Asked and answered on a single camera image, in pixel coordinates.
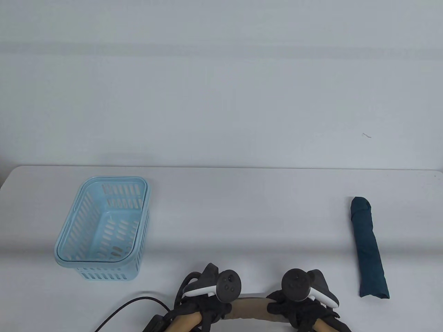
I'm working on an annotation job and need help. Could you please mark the person's left hand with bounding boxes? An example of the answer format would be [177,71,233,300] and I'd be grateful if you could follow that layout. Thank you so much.
[170,296,232,332]

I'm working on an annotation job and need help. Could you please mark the person's right hand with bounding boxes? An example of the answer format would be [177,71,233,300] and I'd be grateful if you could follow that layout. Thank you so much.
[266,290,341,331]

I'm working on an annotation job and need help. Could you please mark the brown garment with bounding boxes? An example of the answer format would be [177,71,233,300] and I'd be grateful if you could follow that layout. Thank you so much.
[225,297,291,324]

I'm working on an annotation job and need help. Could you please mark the dark teal shorts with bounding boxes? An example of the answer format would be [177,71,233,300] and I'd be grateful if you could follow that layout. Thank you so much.
[351,196,390,298]

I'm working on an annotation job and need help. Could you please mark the person's left forearm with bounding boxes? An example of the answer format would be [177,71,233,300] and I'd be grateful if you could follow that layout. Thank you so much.
[168,313,203,332]

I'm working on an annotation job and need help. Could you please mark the person's right forearm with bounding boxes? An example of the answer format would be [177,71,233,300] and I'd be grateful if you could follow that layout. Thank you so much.
[311,318,333,332]

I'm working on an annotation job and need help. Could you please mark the light blue plastic basket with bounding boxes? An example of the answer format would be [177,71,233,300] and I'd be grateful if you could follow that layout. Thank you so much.
[54,176,152,281]

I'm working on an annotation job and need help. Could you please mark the black cable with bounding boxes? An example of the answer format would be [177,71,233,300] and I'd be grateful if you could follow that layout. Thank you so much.
[95,297,170,332]

